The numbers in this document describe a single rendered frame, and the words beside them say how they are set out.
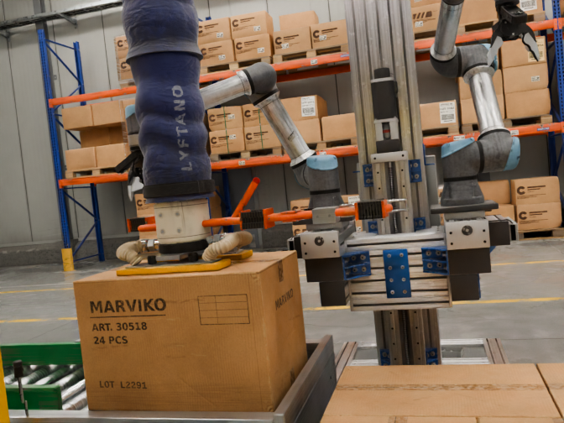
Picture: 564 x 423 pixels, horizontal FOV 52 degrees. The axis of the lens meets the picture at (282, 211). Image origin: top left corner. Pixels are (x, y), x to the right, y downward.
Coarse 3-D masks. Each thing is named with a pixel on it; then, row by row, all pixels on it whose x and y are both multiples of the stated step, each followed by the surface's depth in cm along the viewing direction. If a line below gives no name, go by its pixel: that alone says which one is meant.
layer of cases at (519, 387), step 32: (352, 384) 175; (384, 384) 173; (416, 384) 170; (448, 384) 168; (480, 384) 165; (512, 384) 163; (544, 384) 161; (352, 416) 152; (384, 416) 150; (416, 416) 149; (448, 416) 147; (480, 416) 145; (512, 416) 143; (544, 416) 141
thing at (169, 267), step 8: (152, 256) 174; (192, 256) 170; (144, 264) 175; (152, 264) 173; (160, 264) 171; (168, 264) 170; (176, 264) 169; (184, 264) 168; (192, 264) 167; (200, 264) 166; (208, 264) 165; (216, 264) 164; (224, 264) 168; (120, 272) 173; (128, 272) 172; (136, 272) 172; (144, 272) 171; (152, 272) 170; (160, 272) 169; (168, 272) 169; (176, 272) 168; (184, 272) 167
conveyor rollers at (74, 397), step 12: (12, 372) 231; (24, 372) 226; (36, 372) 221; (48, 372) 225; (60, 372) 220; (72, 372) 225; (60, 384) 205; (72, 384) 210; (84, 384) 203; (72, 396) 196; (84, 396) 189; (72, 408) 182; (84, 408) 177
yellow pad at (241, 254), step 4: (228, 252) 186; (232, 252) 185; (236, 252) 184; (240, 252) 187; (244, 252) 186; (248, 252) 188; (252, 252) 191; (200, 256) 187; (220, 256) 184; (224, 256) 184; (228, 256) 183; (232, 256) 183; (236, 256) 182; (240, 256) 182; (244, 256) 184; (248, 256) 188; (168, 260) 190; (172, 260) 189; (176, 260) 189
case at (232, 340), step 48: (96, 288) 171; (144, 288) 166; (192, 288) 162; (240, 288) 158; (288, 288) 181; (96, 336) 172; (144, 336) 168; (192, 336) 163; (240, 336) 159; (288, 336) 177; (96, 384) 174; (144, 384) 169; (192, 384) 164; (240, 384) 160; (288, 384) 172
